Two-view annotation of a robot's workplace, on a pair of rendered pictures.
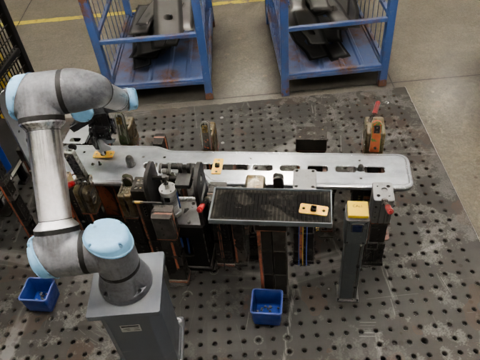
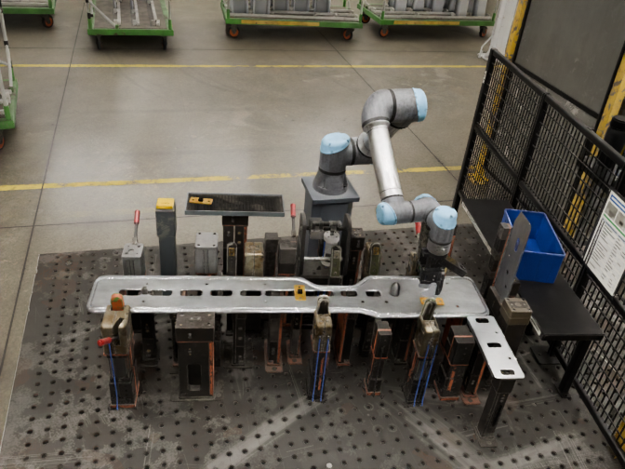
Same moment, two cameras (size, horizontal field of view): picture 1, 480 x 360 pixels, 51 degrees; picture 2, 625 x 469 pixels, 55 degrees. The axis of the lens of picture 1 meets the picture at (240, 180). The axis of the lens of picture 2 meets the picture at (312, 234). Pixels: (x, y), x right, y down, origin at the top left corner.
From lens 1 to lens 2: 3.01 m
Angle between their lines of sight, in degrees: 100
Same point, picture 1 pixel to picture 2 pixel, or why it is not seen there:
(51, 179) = not seen: hidden behind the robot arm
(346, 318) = not seen: hidden behind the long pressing
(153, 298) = (307, 180)
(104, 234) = (336, 137)
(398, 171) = (103, 290)
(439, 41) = not seen: outside the picture
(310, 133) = (196, 317)
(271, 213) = (233, 199)
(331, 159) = (174, 301)
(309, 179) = (202, 238)
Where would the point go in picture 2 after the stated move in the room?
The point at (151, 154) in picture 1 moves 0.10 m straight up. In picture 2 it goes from (379, 304) to (383, 281)
